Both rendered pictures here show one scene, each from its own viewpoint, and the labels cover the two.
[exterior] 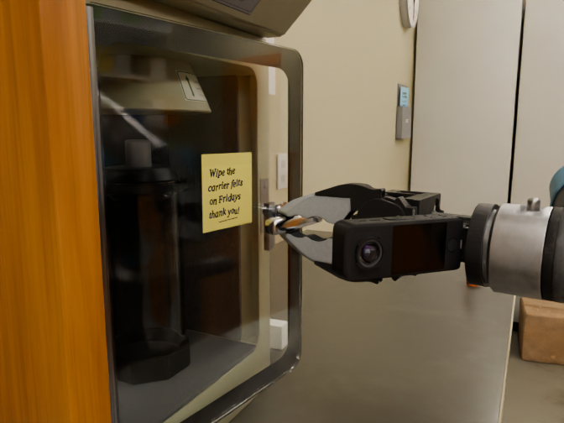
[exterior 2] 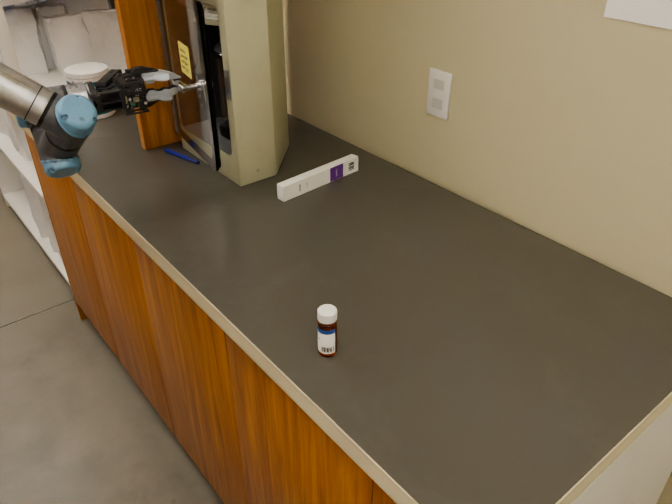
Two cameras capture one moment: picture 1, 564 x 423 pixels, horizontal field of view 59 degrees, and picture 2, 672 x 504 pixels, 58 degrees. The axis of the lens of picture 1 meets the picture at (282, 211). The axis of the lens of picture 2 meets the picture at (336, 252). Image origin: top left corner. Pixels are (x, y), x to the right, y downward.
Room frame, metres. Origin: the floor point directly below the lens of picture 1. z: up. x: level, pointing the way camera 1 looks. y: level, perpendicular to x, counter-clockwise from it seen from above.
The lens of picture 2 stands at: (1.45, -1.15, 1.65)
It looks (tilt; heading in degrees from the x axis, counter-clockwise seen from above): 33 degrees down; 114
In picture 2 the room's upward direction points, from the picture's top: straight up
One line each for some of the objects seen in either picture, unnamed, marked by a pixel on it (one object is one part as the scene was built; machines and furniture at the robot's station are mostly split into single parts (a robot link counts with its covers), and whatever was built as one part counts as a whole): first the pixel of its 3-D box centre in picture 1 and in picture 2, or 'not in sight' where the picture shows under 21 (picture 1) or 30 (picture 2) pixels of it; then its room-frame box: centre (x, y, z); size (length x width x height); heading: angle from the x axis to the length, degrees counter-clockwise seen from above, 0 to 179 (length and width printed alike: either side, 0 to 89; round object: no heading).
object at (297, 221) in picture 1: (283, 219); (184, 82); (0.54, 0.00, 1.20); 0.10 x 0.05 x 0.03; 145
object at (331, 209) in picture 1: (326, 204); (162, 78); (0.51, -0.05, 1.22); 0.09 x 0.06 x 0.03; 54
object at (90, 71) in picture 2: not in sight; (90, 90); (-0.06, 0.28, 1.02); 0.13 x 0.13 x 0.15
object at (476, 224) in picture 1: (425, 235); (118, 95); (0.45, -0.13, 1.20); 0.12 x 0.09 x 0.08; 54
